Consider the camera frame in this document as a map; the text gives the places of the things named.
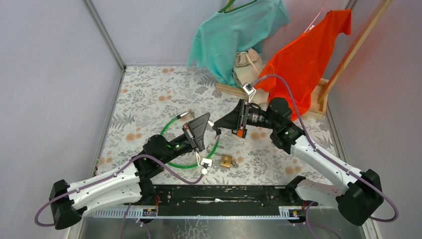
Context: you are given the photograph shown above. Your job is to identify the aluminium frame profile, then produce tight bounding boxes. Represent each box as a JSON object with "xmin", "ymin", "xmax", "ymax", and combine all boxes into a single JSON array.
[{"xmin": 82, "ymin": 0, "xmax": 126, "ymax": 72}]

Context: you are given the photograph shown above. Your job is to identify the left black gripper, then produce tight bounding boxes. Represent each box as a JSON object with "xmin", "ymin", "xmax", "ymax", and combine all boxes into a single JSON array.
[{"xmin": 160, "ymin": 114, "xmax": 211, "ymax": 165}]

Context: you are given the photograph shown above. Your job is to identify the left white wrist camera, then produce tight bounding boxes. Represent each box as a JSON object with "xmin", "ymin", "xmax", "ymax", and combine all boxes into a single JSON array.
[{"xmin": 199, "ymin": 158, "xmax": 213, "ymax": 175}]

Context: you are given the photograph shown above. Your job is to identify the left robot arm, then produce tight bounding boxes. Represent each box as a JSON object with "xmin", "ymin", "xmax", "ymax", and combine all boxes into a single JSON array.
[{"xmin": 47, "ymin": 113, "xmax": 211, "ymax": 230}]

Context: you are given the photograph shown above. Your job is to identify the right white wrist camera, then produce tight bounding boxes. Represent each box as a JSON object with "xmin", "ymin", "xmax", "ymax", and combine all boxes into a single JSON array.
[{"xmin": 242, "ymin": 83, "xmax": 256, "ymax": 103}]

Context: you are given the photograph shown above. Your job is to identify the small silver keys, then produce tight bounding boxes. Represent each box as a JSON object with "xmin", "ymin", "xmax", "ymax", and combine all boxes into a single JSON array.
[{"xmin": 231, "ymin": 160, "xmax": 238, "ymax": 168}]

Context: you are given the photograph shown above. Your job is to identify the floral table cloth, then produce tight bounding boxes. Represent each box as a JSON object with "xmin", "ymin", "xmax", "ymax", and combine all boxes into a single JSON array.
[{"xmin": 96, "ymin": 66, "xmax": 327, "ymax": 185}]

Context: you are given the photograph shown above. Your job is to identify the brass padlock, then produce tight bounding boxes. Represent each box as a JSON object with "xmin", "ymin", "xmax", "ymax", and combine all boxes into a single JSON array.
[{"xmin": 206, "ymin": 144, "xmax": 235, "ymax": 168}]

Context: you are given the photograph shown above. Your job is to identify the green hanger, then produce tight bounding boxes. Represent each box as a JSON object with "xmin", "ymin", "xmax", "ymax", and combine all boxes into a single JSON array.
[{"xmin": 218, "ymin": 0, "xmax": 257, "ymax": 13}]

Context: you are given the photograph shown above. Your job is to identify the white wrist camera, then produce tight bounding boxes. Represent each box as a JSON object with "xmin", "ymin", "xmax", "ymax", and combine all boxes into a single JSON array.
[
  {"xmin": 242, "ymin": 83, "xmax": 256, "ymax": 103},
  {"xmin": 199, "ymin": 158, "xmax": 213, "ymax": 175}
]

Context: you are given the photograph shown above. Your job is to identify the orange black padlock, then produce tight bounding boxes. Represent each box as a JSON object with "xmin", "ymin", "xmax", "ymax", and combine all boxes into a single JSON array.
[{"xmin": 235, "ymin": 129, "xmax": 247, "ymax": 138}]

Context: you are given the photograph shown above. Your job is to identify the orange t-shirt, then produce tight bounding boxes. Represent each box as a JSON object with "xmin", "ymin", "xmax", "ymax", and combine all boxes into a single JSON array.
[{"xmin": 254, "ymin": 9, "xmax": 352, "ymax": 120}]

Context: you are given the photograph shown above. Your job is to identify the black head keys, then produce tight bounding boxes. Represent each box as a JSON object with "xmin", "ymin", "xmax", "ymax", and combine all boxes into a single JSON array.
[{"xmin": 208, "ymin": 120, "xmax": 221, "ymax": 140}]

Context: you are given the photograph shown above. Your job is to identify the beige cloth bag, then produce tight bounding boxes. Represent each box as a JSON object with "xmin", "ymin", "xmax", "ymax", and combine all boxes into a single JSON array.
[{"xmin": 232, "ymin": 48, "xmax": 263, "ymax": 99}]

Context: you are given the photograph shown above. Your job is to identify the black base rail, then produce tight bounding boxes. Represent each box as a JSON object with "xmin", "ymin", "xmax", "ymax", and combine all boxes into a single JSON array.
[{"xmin": 134, "ymin": 185, "xmax": 310, "ymax": 217}]

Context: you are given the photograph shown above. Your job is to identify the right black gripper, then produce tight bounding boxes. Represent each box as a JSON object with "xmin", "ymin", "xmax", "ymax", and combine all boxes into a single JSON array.
[{"xmin": 214, "ymin": 99, "xmax": 278, "ymax": 130}]

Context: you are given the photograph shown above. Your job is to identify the teal t-shirt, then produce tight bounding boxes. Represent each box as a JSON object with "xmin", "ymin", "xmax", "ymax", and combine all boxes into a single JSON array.
[{"xmin": 187, "ymin": 0, "xmax": 290, "ymax": 86}]

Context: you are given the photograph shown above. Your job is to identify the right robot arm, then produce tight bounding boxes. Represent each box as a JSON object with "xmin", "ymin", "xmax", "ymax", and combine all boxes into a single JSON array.
[{"xmin": 213, "ymin": 98, "xmax": 384, "ymax": 226}]

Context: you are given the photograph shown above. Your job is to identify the pink hanger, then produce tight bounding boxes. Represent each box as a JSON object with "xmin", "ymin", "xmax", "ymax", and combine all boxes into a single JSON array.
[{"xmin": 304, "ymin": 0, "xmax": 329, "ymax": 33}]

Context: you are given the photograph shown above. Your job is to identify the wooden clothes rack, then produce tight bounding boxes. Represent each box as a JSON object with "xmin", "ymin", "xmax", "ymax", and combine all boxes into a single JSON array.
[{"xmin": 214, "ymin": 0, "xmax": 394, "ymax": 120}]

